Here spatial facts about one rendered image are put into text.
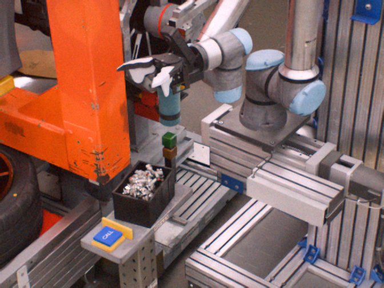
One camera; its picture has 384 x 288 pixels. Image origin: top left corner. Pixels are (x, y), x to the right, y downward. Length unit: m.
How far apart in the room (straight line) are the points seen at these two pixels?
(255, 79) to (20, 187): 0.94
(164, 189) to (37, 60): 2.16
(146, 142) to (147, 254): 0.80
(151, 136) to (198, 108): 0.69
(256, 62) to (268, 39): 2.46
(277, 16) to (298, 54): 2.89
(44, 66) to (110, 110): 2.00
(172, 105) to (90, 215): 0.54
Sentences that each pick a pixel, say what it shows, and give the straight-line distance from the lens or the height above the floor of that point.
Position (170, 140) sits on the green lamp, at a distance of 2.58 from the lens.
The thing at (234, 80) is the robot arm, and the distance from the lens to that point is 1.97.
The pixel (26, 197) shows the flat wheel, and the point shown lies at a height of 0.50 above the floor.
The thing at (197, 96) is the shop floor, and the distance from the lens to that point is 4.10.
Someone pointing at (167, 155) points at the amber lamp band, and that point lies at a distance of 2.63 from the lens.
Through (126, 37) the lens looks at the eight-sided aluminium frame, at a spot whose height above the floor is 0.89.
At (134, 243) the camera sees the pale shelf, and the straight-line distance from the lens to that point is 2.49.
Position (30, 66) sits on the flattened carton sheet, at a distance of 4.49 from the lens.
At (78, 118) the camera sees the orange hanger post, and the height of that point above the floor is 0.77.
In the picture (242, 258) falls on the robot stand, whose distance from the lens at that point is 2.78.
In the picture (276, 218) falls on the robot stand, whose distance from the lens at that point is 2.95.
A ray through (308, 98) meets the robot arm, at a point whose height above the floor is 1.00.
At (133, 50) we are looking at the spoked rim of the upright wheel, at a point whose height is 0.73.
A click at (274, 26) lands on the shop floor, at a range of 4.87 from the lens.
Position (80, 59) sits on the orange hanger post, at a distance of 2.39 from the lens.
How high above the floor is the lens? 2.11
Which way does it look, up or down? 35 degrees down
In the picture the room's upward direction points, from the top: 1 degrees counter-clockwise
